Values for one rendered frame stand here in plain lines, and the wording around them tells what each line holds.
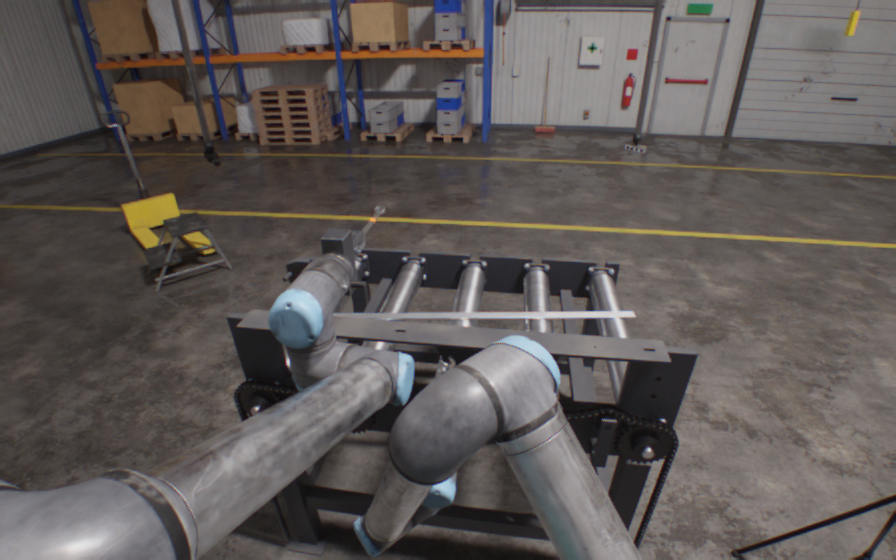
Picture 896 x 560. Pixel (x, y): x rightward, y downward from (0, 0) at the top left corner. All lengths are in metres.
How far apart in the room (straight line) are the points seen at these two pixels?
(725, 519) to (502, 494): 1.00
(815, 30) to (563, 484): 10.92
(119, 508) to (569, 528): 0.55
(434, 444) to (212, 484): 0.29
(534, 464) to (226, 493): 0.42
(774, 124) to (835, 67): 1.39
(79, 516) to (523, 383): 0.51
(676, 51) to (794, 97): 2.55
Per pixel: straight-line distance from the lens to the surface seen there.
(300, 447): 0.54
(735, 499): 2.62
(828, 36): 11.44
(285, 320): 0.78
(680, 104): 10.54
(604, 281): 2.08
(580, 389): 1.68
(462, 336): 1.22
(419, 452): 0.64
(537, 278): 2.04
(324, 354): 0.83
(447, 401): 0.62
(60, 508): 0.40
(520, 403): 0.67
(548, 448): 0.69
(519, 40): 10.01
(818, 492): 2.87
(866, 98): 12.06
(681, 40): 10.39
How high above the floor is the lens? 1.90
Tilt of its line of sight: 29 degrees down
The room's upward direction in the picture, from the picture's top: 1 degrees counter-clockwise
